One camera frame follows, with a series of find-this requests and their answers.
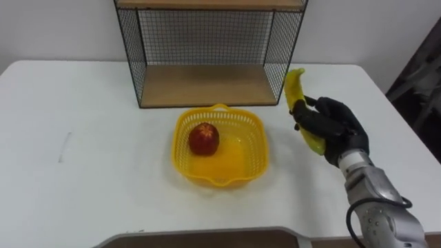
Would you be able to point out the white desk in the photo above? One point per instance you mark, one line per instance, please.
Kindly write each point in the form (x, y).
(103, 155)

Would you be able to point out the yellow plastic basket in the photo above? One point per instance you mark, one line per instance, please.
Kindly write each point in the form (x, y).
(220, 148)

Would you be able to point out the yellow banana soft toy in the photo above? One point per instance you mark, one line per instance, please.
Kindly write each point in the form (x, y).
(294, 87)

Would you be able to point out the dark furniture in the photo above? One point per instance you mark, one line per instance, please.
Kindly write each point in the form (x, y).
(420, 89)

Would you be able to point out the red apple soft toy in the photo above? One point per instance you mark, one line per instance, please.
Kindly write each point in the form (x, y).
(203, 139)

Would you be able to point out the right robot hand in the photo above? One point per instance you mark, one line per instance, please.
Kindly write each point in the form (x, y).
(336, 125)

